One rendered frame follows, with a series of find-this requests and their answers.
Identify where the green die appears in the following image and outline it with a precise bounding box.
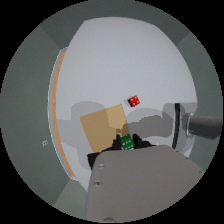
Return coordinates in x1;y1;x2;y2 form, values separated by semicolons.
121;134;135;150

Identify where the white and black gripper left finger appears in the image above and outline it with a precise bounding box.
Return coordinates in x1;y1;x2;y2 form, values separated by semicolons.
87;134;122;170

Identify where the red die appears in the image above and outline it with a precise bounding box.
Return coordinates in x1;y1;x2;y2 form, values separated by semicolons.
128;95;140;107

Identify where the tan square mat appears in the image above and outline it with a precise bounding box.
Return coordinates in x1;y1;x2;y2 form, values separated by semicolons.
80;104;131;153

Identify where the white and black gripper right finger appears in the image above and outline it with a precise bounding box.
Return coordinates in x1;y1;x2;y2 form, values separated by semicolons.
132;134;156;149

